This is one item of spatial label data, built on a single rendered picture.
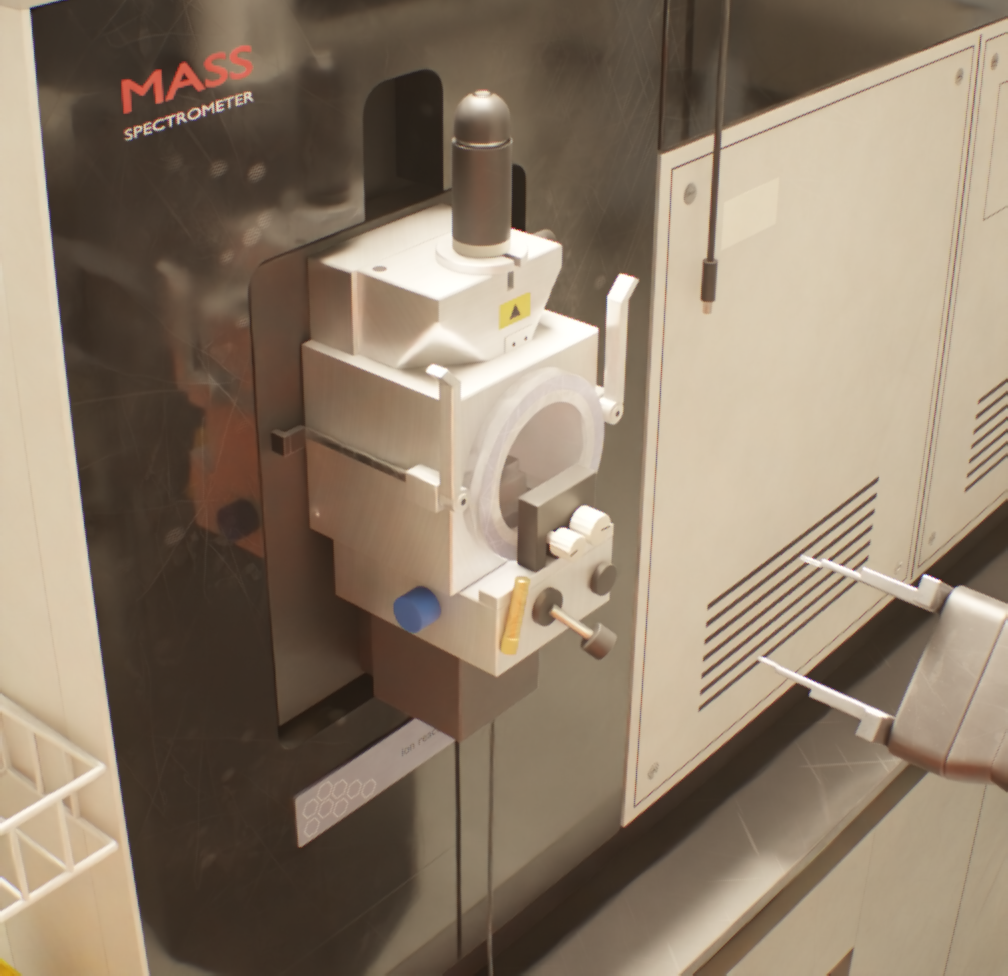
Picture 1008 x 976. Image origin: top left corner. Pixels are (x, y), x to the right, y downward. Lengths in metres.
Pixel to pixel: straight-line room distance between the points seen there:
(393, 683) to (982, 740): 0.31
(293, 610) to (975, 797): 0.92
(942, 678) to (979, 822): 0.97
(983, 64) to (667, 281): 0.40
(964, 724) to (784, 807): 0.62
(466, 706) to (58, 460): 0.25
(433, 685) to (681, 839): 0.47
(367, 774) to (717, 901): 0.39
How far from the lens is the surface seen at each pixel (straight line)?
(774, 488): 1.19
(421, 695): 0.86
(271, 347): 0.77
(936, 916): 1.69
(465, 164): 0.74
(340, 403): 0.78
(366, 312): 0.76
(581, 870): 1.24
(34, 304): 0.68
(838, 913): 1.43
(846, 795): 1.35
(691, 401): 1.05
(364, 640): 0.89
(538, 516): 0.77
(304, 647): 0.86
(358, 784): 0.92
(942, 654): 0.72
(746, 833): 1.30
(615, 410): 0.81
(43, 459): 0.72
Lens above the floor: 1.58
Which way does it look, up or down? 29 degrees down
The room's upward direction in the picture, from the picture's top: 1 degrees clockwise
